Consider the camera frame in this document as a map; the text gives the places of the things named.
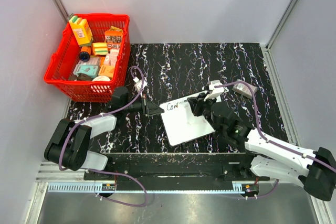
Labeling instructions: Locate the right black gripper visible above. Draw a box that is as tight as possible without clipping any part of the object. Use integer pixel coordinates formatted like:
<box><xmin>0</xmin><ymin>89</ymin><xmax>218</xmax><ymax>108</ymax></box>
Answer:
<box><xmin>188</xmin><ymin>91</ymin><xmax>223</xmax><ymax>134</ymax></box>

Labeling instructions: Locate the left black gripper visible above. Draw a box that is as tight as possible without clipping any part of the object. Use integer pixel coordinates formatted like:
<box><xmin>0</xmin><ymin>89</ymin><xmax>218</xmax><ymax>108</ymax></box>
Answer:
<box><xmin>123</xmin><ymin>92</ymin><xmax>164</xmax><ymax>117</ymax></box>

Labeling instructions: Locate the white rectangular whiteboard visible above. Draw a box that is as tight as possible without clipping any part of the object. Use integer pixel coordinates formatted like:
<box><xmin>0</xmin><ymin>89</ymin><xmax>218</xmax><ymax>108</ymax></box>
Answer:
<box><xmin>159</xmin><ymin>92</ymin><xmax>214</xmax><ymax>146</ymax></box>

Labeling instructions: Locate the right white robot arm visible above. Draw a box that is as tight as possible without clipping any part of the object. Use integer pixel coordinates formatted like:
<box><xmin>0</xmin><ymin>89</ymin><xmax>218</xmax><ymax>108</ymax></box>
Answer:
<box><xmin>187</xmin><ymin>93</ymin><xmax>335</xmax><ymax>201</ymax></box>

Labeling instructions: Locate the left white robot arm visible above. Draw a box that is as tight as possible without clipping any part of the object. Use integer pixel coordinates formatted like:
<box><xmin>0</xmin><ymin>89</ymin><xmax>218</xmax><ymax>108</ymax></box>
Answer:
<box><xmin>44</xmin><ymin>87</ymin><xmax>164</xmax><ymax>180</ymax></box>

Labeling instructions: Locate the grey whiteboard eraser block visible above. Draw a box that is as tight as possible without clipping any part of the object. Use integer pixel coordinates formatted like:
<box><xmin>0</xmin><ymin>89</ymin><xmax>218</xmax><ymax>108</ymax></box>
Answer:
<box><xmin>232</xmin><ymin>79</ymin><xmax>257</xmax><ymax>99</ymax></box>

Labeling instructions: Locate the orange small box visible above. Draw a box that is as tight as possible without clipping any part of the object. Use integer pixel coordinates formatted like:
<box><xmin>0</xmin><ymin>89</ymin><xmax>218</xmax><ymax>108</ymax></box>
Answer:
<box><xmin>98</xmin><ymin>65</ymin><xmax>115</xmax><ymax>79</ymax></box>

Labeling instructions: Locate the white round lid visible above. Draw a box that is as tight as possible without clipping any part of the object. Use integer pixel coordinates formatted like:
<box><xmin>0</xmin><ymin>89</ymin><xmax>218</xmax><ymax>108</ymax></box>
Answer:
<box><xmin>92</xmin><ymin>76</ymin><xmax>111</xmax><ymax>82</ymax></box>

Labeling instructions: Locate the teal product box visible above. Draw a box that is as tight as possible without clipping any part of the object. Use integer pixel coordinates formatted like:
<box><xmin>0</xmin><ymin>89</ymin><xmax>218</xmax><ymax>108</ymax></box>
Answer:
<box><xmin>73</xmin><ymin>64</ymin><xmax>99</xmax><ymax>78</ymax></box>

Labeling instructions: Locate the pink white box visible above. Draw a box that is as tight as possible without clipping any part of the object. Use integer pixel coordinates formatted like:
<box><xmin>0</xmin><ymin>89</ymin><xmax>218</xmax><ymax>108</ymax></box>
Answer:
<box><xmin>103</xmin><ymin>48</ymin><xmax>120</xmax><ymax>67</ymax></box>

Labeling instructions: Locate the yellow green sponge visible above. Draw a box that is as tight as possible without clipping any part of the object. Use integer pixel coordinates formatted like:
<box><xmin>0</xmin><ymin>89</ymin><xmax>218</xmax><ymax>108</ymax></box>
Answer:
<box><xmin>91</xmin><ymin>42</ymin><xmax>109</xmax><ymax>56</ymax></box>

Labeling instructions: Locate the orange snack box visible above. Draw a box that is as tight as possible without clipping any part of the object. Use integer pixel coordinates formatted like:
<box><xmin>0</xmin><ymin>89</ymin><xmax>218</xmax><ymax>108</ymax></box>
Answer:
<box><xmin>104</xmin><ymin>26</ymin><xmax>123</xmax><ymax>44</ymax></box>

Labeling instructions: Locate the orange can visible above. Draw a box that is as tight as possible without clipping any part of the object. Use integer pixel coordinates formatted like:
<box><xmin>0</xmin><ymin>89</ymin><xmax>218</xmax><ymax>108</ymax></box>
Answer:
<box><xmin>79</xmin><ymin>46</ymin><xmax>91</xmax><ymax>62</ymax></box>

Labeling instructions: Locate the yellow juice carton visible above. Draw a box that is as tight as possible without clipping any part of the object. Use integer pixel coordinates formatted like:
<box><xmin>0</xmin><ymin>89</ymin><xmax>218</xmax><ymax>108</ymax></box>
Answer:
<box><xmin>68</xmin><ymin>14</ymin><xmax>93</xmax><ymax>47</ymax></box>

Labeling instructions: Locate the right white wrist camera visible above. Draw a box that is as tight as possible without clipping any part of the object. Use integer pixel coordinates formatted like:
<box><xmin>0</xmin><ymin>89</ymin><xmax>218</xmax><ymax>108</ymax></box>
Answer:
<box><xmin>204</xmin><ymin>80</ymin><xmax>225</xmax><ymax>101</ymax></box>

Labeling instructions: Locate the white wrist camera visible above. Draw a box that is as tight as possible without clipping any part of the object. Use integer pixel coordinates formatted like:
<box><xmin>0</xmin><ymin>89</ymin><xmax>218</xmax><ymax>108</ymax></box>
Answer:
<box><xmin>133</xmin><ymin>77</ymin><xmax>147</xmax><ymax>93</ymax></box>
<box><xmin>204</xmin><ymin>80</ymin><xmax>225</xmax><ymax>101</ymax></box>

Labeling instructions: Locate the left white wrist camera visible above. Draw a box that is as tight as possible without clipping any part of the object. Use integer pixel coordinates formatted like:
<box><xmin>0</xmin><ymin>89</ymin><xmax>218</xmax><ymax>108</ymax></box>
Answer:
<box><xmin>133</xmin><ymin>77</ymin><xmax>147</xmax><ymax>93</ymax></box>

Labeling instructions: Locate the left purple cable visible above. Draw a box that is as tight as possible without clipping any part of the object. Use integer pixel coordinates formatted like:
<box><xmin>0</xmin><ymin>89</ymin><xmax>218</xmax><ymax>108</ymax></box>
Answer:
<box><xmin>58</xmin><ymin>66</ymin><xmax>145</xmax><ymax>172</ymax></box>

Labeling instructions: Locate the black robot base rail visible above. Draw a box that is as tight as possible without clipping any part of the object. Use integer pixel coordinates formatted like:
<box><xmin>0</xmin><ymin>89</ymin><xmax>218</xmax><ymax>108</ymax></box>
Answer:
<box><xmin>84</xmin><ymin>153</ymin><xmax>256</xmax><ymax>191</ymax></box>

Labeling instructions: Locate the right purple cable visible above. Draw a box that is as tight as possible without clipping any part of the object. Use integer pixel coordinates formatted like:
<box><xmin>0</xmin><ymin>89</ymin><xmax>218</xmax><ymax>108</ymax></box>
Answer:
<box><xmin>214</xmin><ymin>81</ymin><xmax>336</xmax><ymax>174</ymax></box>

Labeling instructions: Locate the purple floor cable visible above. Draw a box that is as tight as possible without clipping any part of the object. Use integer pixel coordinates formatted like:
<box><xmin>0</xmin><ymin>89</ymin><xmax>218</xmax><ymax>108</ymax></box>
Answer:
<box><xmin>86</xmin><ymin>168</ymin><xmax>149</xmax><ymax>207</ymax></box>

